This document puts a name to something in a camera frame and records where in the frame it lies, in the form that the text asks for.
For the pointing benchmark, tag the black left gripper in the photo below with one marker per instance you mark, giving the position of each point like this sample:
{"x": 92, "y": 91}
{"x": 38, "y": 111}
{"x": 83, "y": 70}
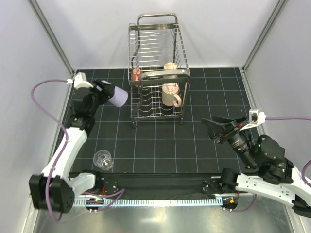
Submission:
{"x": 107, "y": 92}

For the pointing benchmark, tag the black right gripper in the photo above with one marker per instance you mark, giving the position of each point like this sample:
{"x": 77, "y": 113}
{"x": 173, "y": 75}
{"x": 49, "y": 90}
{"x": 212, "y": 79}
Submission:
{"x": 213, "y": 129}

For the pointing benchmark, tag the lilac plastic cup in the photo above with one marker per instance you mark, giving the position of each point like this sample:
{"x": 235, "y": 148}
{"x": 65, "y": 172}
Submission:
{"x": 117, "y": 97}

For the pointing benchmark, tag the pink ceramic mug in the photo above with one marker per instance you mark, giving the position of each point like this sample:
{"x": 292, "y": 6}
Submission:
{"x": 136, "y": 74}

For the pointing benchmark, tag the tan mug lilac inside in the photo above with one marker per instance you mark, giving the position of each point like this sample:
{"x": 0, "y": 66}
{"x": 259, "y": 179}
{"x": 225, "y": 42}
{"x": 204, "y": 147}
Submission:
{"x": 170, "y": 96}

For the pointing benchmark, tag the clear glass tumbler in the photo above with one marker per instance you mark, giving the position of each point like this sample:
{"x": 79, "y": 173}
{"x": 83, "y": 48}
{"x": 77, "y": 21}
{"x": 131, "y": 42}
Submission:
{"x": 103, "y": 160}

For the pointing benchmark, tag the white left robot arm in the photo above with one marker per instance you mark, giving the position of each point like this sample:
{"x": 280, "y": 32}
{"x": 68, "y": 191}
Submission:
{"x": 53, "y": 190}

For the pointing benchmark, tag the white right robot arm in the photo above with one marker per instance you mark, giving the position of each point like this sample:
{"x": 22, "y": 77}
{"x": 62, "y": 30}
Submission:
{"x": 277, "y": 177}

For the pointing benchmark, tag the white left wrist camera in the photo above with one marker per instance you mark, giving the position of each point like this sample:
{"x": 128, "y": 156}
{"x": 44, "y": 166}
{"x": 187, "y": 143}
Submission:
{"x": 79, "y": 81}

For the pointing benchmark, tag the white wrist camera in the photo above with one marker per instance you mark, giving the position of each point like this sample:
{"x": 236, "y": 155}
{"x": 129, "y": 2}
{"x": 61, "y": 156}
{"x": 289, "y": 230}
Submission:
{"x": 79, "y": 81}
{"x": 256, "y": 117}

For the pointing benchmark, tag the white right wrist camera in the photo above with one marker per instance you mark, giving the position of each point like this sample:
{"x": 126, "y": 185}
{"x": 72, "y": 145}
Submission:
{"x": 256, "y": 117}

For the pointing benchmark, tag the steel wire dish rack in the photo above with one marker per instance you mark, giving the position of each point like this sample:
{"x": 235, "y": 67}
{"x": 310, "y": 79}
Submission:
{"x": 154, "y": 40}

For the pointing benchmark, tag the left aluminium frame post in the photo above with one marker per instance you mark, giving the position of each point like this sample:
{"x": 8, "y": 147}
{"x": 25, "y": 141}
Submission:
{"x": 48, "y": 30}

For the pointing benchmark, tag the aluminium frame post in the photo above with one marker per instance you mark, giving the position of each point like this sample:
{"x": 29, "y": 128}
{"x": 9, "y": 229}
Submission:
{"x": 279, "y": 6}
{"x": 48, "y": 30}

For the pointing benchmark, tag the white slotted cable duct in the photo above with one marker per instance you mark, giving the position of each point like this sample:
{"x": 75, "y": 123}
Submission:
{"x": 98, "y": 202}

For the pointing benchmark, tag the right aluminium frame post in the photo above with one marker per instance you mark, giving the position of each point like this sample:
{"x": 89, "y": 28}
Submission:
{"x": 279, "y": 6}

